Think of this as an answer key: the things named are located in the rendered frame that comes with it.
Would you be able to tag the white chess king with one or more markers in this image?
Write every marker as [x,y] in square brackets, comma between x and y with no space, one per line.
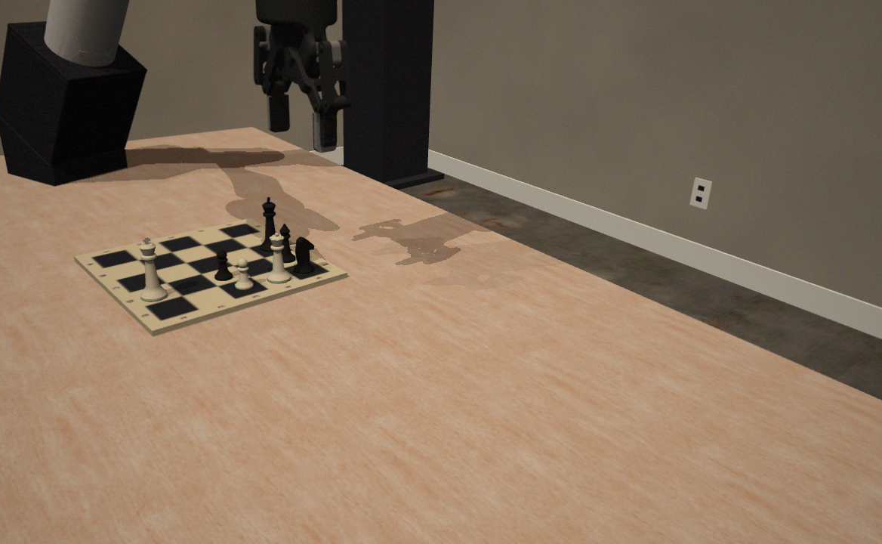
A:
[152,291]

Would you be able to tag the white pawn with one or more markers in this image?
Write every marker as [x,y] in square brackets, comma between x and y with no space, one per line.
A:
[244,282]

